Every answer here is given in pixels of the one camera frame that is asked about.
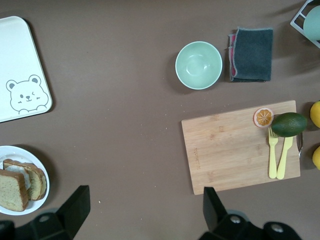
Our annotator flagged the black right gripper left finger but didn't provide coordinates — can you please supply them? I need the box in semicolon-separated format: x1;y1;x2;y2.
28;185;91;240

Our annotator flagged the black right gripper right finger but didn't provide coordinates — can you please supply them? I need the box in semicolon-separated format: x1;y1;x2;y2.
199;187;263;240

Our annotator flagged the white round plate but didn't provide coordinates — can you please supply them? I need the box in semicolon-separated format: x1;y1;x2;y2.
0;145;50;216

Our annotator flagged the bread slice under egg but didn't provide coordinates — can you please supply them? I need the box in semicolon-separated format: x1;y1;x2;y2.
2;158;48;202

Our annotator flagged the bamboo cutting board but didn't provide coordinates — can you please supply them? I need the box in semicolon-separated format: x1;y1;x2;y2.
181;100;305;196

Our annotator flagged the yellow plastic fork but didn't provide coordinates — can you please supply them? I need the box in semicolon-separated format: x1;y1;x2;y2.
268;127;279;180

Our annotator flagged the yellow plastic knife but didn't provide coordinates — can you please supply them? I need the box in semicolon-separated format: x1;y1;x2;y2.
276;136;294;180

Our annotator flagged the orange slice toy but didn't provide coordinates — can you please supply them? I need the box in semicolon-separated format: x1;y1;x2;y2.
253;107;275;129

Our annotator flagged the green avocado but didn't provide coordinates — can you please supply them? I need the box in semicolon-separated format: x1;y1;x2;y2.
271;112;308;138

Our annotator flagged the yellow lemon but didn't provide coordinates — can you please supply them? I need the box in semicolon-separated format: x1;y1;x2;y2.
309;100;320;129
311;145;320;171

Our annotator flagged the mint green bowl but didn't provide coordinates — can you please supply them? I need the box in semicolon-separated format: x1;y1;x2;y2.
174;41;223;91

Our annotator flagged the beige bear print tray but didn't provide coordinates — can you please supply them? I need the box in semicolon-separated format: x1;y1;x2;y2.
0;15;54;124

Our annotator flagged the grey folded cloth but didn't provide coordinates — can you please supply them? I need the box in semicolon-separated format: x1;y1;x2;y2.
227;26;274;83

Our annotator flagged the mint green cup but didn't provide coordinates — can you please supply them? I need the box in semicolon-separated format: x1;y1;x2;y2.
302;5;320;42

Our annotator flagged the white wire cup rack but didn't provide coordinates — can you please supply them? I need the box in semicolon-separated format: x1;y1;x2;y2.
289;0;320;49

